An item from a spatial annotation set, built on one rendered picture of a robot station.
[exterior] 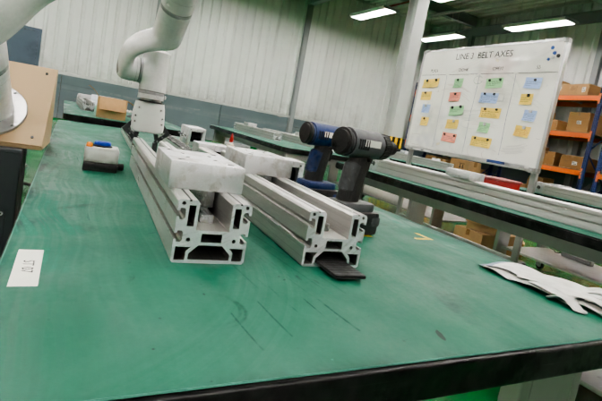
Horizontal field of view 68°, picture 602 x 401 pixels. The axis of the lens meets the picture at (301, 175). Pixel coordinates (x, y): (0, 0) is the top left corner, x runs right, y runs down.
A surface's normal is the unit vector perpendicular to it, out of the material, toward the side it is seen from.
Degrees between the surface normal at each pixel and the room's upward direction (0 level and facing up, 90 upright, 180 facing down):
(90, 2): 90
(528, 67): 90
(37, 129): 47
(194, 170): 90
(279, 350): 0
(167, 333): 0
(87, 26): 90
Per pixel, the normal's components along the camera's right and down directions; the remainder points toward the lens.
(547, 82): -0.87, -0.11
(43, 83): 0.41, -0.54
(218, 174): 0.41, 0.18
